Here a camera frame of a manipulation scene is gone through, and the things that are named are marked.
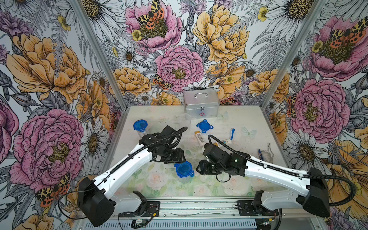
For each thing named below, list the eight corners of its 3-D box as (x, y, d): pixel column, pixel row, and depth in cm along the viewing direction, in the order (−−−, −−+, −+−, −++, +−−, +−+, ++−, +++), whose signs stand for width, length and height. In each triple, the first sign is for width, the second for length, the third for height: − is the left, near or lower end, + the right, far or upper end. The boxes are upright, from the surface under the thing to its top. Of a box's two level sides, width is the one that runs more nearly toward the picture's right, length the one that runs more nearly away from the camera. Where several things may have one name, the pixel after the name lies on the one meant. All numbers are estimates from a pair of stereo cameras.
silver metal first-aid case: (183, 120, 116) (182, 104, 103) (183, 103, 129) (183, 88, 116) (218, 120, 116) (222, 104, 104) (215, 104, 129) (218, 88, 116)
